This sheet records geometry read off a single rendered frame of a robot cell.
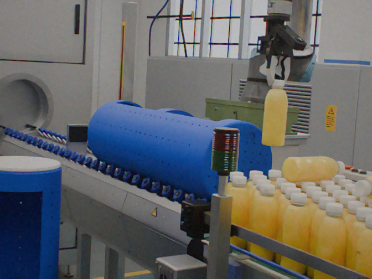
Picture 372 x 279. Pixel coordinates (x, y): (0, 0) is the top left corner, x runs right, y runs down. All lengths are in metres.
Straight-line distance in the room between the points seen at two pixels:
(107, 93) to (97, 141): 5.04
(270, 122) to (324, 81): 1.88
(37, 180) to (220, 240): 0.84
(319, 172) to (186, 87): 3.10
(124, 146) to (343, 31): 2.91
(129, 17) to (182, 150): 1.47
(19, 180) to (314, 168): 0.95
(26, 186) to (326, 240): 1.07
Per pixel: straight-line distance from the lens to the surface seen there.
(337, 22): 5.17
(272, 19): 2.07
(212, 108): 2.68
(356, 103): 3.75
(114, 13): 7.79
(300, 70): 2.67
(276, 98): 2.03
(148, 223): 2.39
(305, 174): 1.87
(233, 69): 4.49
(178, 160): 2.19
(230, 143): 1.56
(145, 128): 2.42
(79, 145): 3.29
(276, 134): 2.04
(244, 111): 2.53
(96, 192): 2.78
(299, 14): 2.60
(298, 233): 1.68
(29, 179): 2.25
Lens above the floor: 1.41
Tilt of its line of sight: 7 degrees down
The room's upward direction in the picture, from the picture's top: 3 degrees clockwise
